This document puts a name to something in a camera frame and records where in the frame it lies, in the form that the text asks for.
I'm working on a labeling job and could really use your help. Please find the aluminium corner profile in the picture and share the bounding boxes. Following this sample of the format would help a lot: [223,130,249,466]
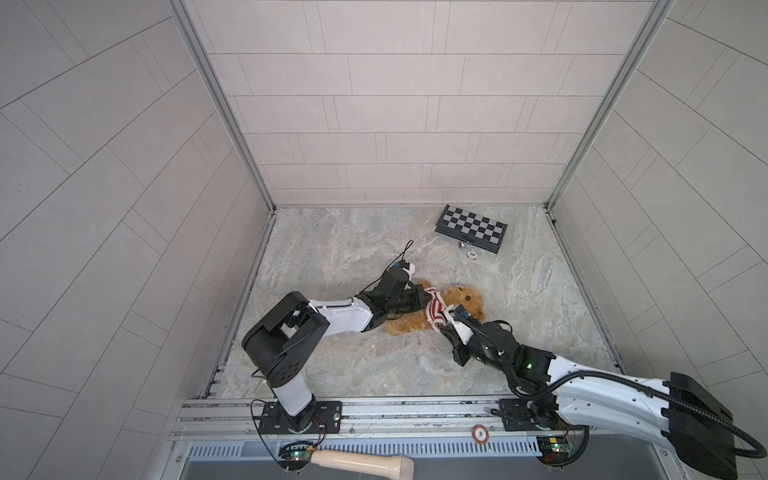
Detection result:
[545,0,676,213]
[168,0,277,216]

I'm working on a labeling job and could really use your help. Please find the aluminium corner profile left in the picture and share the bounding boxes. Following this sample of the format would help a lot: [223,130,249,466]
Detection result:
[168,0,277,216]

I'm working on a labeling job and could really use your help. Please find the folded black chess board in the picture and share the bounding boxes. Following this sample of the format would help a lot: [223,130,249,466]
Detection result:
[435,205,508,254]

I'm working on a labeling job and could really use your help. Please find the red white striped knit sweater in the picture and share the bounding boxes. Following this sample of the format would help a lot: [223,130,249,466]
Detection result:
[424,287,452,331]

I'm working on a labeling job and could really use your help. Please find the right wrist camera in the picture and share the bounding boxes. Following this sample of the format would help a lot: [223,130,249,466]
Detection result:
[444,304,481,345]

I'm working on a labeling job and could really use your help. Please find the right green circuit board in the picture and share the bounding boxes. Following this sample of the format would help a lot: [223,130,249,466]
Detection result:
[536,436,573,465]

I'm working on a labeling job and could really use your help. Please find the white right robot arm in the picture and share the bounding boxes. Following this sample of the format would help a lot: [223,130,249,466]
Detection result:
[438,319,738,479]

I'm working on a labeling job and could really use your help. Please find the thin black camera cable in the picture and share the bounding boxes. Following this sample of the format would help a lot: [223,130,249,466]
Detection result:
[356,239,415,295]

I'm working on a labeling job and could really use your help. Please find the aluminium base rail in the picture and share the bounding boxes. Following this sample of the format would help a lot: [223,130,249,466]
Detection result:
[170,394,673,463]

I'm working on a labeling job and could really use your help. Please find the left green circuit board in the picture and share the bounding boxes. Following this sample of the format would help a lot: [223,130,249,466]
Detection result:
[277,441,315,471]

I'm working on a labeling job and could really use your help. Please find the round red sticker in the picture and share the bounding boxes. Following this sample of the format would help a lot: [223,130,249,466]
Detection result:
[471,424,490,445]

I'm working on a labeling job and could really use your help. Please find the green circuit board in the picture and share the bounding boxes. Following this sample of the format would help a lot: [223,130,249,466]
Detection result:
[277,441,315,471]
[536,436,573,465]

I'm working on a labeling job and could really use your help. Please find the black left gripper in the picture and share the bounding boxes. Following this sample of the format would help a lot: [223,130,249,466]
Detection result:
[382,286,434,316]

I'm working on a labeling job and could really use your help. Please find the brown teddy bear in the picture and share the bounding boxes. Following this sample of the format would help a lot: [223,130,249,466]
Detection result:
[384,280,485,336]

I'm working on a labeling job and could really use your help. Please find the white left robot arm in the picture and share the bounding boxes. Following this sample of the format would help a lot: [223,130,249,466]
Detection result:
[241,261,432,432]

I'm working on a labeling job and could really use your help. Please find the aluminium corner profile right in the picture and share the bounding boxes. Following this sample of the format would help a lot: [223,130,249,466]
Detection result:
[545,0,676,213]

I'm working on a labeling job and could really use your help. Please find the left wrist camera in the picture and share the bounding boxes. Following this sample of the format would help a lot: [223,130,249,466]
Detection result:
[394,260,415,280]

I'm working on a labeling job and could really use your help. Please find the black corrugated cable conduit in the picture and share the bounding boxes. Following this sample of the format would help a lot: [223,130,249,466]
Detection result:
[455,308,768,460]

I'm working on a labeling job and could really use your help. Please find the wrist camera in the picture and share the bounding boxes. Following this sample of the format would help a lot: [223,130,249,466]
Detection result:
[444,304,481,345]
[394,260,415,280]

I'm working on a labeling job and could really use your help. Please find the beige wooden handle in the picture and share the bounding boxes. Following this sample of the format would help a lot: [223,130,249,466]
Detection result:
[310,450,415,480]

